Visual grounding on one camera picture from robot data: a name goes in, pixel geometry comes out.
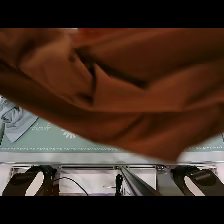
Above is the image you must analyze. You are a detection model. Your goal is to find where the brown garment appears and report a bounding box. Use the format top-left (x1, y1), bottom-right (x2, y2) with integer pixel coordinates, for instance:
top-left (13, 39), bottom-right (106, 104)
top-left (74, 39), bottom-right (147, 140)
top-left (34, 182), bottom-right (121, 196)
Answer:
top-left (0, 28), bottom-right (224, 163)

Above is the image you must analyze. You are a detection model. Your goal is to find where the light blue garment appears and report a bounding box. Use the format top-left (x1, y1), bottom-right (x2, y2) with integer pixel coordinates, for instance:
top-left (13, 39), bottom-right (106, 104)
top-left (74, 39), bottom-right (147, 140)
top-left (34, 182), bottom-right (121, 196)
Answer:
top-left (0, 96), bottom-right (40, 144)

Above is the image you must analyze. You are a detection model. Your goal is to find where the silver frame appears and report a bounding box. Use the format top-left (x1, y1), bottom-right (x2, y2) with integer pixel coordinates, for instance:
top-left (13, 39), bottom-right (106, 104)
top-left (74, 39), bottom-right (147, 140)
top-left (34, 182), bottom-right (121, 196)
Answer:
top-left (0, 161), bottom-right (224, 197)

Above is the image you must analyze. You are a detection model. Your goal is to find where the black cable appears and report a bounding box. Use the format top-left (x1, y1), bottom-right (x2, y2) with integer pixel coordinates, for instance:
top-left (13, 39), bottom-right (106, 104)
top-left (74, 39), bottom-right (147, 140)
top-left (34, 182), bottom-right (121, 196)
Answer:
top-left (54, 176), bottom-right (90, 197)

